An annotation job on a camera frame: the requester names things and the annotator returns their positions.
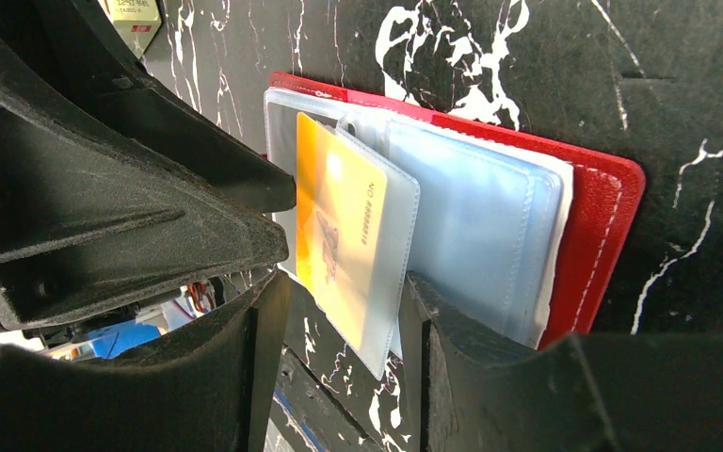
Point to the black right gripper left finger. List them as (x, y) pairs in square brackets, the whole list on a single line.
[(206, 386)]

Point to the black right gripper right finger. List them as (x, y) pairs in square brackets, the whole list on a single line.
[(471, 389)]

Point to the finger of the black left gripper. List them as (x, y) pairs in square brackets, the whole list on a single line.
[(91, 220), (74, 48)]

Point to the red card holder wallet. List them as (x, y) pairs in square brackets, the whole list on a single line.
[(521, 233)]

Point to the yellow credit card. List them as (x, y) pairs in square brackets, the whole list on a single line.
[(338, 209)]

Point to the beige rectangular remote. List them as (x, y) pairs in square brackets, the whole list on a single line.
[(136, 22)]

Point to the blue plastic bin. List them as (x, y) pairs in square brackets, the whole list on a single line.
[(110, 342)]

